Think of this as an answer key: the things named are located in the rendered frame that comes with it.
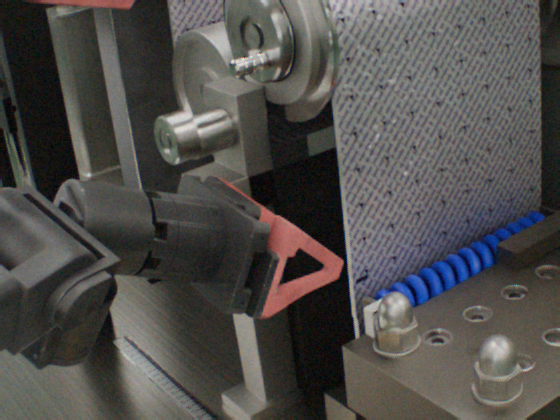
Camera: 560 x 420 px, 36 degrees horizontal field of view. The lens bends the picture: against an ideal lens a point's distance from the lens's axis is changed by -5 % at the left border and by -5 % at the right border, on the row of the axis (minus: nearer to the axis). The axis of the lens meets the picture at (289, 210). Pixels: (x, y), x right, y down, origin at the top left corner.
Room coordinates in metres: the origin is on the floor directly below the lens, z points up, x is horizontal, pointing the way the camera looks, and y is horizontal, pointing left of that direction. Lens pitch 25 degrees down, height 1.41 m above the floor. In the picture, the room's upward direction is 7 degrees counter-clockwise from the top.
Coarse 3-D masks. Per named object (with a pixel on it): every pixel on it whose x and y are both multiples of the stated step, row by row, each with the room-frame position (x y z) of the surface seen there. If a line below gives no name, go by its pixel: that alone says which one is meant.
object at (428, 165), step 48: (528, 48) 0.74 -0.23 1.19; (384, 96) 0.65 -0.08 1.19; (432, 96) 0.68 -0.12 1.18; (480, 96) 0.71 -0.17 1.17; (528, 96) 0.74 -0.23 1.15; (384, 144) 0.65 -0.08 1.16; (432, 144) 0.67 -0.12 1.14; (480, 144) 0.71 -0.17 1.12; (528, 144) 0.74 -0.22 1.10; (384, 192) 0.64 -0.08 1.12; (432, 192) 0.67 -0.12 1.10; (480, 192) 0.70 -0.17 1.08; (528, 192) 0.74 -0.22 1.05; (384, 240) 0.64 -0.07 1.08; (432, 240) 0.67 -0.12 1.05; (480, 240) 0.70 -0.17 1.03; (384, 288) 0.64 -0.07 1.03
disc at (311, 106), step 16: (224, 0) 0.73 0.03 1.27; (320, 0) 0.62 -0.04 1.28; (224, 16) 0.73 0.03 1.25; (320, 16) 0.62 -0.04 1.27; (320, 32) 0.62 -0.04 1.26; (336, 32) 0.61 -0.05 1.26; (320, 48) 0.62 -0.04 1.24; (336, 48) 0.61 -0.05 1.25; (320, 64) 0.63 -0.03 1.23; (336, 64) 0.61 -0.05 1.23; (320, 80) 0.63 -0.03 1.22; (336, 80) 0.62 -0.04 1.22; (320, 96) 0.63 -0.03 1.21; (272, 112) 0.69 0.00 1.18; (288, 112) 0.67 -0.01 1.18; (304, 112) 0.65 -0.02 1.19; (320, 112) 0.64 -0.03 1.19
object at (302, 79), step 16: (288, 0) 0.64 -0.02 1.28; (304, 0) 0.63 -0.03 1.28; (304, 16) 0.62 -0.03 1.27; (304, 32) 0.63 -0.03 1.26; (304, 48) 0.63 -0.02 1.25; (304, 64) 0.63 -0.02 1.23; (288, 80) 0.65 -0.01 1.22; (304, 80) 0.63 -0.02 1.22; (272, 96) 0.67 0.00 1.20; (288, 96) 0.65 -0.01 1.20; (304, 96) 0.65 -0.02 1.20
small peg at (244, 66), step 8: (248, 56) 0.65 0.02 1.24; (256, 56) 0.64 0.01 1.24; (264, 56) 0.65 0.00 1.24; (232, 64) 0.64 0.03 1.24; (240, 64) 0.64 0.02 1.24; (248, 64) 0.64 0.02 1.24; (256, 64) 0.64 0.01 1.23; (264, 64) 0.64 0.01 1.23; (232, 72) 0.64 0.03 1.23; (240, 72) 0.63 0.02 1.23; (248, 72) 0.64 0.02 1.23; (256, 72) 0.64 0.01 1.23
